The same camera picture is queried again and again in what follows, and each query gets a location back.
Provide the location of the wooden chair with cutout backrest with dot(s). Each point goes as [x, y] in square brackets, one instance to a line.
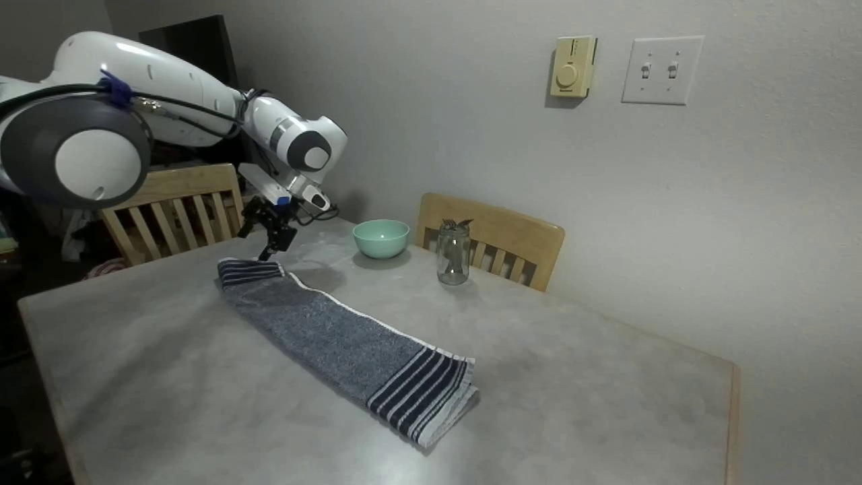
[521, 235]

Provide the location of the teal ceramic bowl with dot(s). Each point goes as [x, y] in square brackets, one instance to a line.
[380, 238]

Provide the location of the clear glass jar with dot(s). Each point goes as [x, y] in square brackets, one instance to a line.
[453, 259]

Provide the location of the yellowed wall dimmer dial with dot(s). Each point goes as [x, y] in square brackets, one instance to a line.
[571, 68]

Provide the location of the wooden chair with slatted backrest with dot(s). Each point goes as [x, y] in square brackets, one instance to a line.
[179, 185]

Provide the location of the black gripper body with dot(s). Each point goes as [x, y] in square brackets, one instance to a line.
[264, 220]

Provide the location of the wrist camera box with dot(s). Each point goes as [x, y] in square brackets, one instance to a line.
[284, 188]

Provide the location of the white double light switch plate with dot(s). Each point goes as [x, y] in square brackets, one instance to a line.
[660, 68]

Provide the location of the tall black panel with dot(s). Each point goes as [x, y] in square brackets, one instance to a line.
[191, 45]

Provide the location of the metal utensil in jar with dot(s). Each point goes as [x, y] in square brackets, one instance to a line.
[458, 224]

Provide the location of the blue striped dish towel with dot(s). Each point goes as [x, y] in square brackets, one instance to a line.
[352, 346]

